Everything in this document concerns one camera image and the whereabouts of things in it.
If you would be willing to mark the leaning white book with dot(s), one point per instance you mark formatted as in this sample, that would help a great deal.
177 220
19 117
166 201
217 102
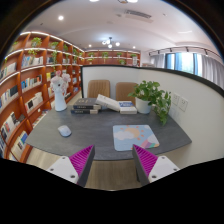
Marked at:
108 102

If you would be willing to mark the grey window curtain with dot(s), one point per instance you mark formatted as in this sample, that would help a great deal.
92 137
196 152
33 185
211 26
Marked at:
213 71

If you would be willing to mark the blue and white book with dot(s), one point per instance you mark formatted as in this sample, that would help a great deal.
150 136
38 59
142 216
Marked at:
127 107

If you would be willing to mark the back wall orange bookshelf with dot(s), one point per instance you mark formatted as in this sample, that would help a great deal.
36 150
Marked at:
112 57

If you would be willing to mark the top dark book of stack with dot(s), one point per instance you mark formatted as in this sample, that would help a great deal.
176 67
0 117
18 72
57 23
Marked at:
86 103

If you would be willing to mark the green potted plant white pot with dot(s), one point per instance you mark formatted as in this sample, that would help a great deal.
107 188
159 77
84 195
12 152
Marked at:
148 97

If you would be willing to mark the left tan chair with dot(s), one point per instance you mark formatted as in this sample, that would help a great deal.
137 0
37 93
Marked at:
96 87

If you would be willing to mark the white computer mouse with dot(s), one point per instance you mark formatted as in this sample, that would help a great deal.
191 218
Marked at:
64 131

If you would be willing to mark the orange wooden bookshelf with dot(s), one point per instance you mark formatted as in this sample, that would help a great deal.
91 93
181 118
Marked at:
25 92

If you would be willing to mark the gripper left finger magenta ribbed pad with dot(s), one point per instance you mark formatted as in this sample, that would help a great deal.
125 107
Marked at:
76 167

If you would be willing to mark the bottom dark book of stack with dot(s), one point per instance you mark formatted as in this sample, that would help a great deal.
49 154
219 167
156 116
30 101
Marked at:
84 111

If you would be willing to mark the white vase with pink flowers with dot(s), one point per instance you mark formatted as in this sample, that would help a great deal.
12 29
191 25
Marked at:
59 85

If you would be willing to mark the pastel cloud mouse pad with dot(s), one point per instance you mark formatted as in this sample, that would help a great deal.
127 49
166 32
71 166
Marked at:
125 136

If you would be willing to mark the tan chair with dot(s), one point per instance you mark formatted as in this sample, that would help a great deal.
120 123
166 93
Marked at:
123 90
96 87

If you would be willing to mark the right white wall socket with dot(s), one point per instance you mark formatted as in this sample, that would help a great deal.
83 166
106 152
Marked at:
183 103

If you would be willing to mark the white wall socket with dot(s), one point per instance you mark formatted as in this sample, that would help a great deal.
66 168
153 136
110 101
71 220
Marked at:
183 103
175 99

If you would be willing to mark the right tan chair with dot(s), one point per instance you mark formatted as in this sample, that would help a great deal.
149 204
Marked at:
123 90

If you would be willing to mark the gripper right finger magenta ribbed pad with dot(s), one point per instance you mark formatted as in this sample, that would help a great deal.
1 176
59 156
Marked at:
150 167

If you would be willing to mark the ceiling air conditioner vent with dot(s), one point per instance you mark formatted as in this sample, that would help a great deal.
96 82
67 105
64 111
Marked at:
133 13

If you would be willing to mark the left white wall socket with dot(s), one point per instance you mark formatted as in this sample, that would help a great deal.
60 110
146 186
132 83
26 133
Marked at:
175 99

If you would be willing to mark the dark book of stack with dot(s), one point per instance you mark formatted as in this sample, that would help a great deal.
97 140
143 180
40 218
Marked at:
86 103
84 111

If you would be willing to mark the ceiling chandelier lamp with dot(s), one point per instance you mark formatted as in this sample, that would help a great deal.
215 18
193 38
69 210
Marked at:
110 43

